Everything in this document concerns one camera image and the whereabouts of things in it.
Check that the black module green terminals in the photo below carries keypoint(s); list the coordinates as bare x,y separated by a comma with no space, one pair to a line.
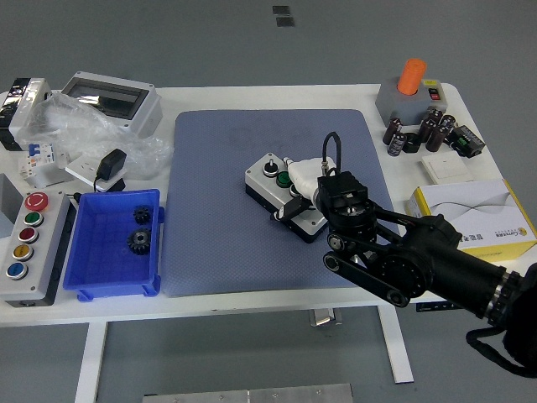
467,142

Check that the grey distribution box clear cover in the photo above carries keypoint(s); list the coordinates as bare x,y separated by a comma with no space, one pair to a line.
142,113

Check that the grey metal plate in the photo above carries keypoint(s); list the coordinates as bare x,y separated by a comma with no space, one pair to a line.
251,394

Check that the dark floor plate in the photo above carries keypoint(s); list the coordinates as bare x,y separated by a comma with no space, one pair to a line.
285,22
280,10

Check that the white and black device box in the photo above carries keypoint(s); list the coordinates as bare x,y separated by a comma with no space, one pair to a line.
25,105

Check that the grey metal box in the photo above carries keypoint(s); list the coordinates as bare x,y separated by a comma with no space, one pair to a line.
8,205

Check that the large black gear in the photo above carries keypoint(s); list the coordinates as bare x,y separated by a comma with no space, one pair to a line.
139,241

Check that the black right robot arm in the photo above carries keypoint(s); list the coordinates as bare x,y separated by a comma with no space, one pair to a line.
436,260

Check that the white and yellow carton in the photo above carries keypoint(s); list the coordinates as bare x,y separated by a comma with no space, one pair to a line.
461,205

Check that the white blue circuit breaker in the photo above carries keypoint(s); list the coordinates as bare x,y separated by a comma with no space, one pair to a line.
35,161

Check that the black table control panel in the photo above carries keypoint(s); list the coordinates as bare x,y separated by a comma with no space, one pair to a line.
432,307

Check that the black power adapter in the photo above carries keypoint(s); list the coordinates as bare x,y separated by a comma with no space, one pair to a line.
111,163

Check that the white wall socket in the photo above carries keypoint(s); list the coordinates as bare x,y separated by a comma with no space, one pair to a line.
81,168

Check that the blue plastic bin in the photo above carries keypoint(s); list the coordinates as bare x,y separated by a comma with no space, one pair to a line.
109,268

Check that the five-button grey control box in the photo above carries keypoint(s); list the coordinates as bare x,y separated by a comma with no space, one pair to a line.
42,260

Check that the clear plastic bag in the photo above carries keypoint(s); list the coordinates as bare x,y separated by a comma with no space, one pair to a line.
84,130

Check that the grey-blue table mat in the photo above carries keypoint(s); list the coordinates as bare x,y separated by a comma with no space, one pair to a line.
218,235

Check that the white table leg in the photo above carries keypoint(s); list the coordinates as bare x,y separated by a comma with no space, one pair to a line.
396,348
90,361

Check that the four-button grey control box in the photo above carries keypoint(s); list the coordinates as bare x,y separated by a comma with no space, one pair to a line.
260,178

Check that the orange cylinder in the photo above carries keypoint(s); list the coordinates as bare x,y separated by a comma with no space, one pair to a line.
412,77

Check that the small black gear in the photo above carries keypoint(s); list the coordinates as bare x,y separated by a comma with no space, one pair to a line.
142,214

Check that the white wall switch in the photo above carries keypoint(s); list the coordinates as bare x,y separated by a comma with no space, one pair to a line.
446,168

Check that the metal bracket under table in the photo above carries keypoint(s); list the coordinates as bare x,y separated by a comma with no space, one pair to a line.
325,318

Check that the grey base with switch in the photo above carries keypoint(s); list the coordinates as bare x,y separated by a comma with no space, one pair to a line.
390,103

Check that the dark cylindrical capacitor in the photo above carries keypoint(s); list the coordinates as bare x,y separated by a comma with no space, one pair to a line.
393,126
436,139
396,144
425,129
447,122
433,114

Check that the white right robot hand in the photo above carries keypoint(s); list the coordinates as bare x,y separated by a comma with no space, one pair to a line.
306,172

